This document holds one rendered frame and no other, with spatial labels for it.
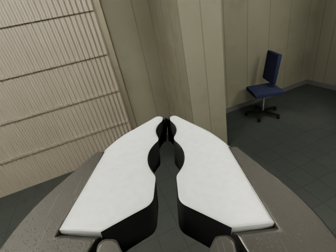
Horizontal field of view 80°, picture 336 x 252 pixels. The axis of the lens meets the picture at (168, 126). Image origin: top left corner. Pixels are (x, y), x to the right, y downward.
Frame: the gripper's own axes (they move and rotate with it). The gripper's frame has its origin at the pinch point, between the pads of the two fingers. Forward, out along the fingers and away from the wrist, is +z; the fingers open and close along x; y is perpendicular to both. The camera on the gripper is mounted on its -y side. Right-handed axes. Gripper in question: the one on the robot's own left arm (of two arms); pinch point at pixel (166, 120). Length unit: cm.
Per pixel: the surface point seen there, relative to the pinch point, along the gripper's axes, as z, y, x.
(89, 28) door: 232, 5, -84
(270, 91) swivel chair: 256, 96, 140
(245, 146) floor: 200, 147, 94
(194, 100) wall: 188, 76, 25
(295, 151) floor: 177, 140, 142
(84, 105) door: 219, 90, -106
